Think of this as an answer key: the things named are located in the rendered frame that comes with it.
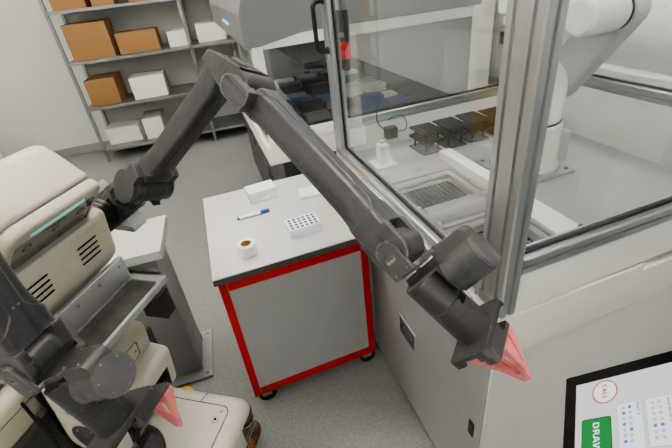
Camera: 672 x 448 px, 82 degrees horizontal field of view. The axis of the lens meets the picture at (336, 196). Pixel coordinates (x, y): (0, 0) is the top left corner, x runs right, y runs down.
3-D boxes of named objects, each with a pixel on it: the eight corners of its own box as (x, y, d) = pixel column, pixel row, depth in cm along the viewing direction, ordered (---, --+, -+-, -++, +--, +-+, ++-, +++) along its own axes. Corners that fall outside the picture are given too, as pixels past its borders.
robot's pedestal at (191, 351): (148, 397, 180) (77, 272, 142) (154, 347, 206) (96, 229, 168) (213, 376, 186) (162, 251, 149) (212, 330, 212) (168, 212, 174)
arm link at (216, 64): (251, 42, 75) (210, 27, 67) (286, 94, 72) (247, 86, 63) (150, 180, 96) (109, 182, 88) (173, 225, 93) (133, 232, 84)
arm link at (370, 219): (258, 100, 76) (213, 92, 67) (272, 75, 74) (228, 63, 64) (412, 267, 62) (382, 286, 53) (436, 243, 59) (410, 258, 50)
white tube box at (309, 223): (291, 239, 147) (289, 231, 145) (285, 228, 154) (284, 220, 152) (322, 230, 150) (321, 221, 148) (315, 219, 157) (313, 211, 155)
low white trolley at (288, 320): (257, 412, 168) (212, 281, 131) (239, 313, 220) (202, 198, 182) (379, 364, 183) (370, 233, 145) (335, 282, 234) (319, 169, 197)
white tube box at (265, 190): (251, 204, 173) (248, 194, 170) (246, 196, 180) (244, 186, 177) (278, 196, 177) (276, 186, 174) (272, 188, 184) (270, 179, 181)
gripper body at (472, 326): (508, 304, 56) (469, 269, 56) (495, 360, 48) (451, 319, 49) (475, 320, 60) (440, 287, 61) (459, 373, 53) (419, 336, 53)
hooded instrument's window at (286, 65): (268, 145, 192) (248, 49, 170) (228, 77, 341) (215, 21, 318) (465, 101, 220) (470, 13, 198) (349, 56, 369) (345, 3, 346)
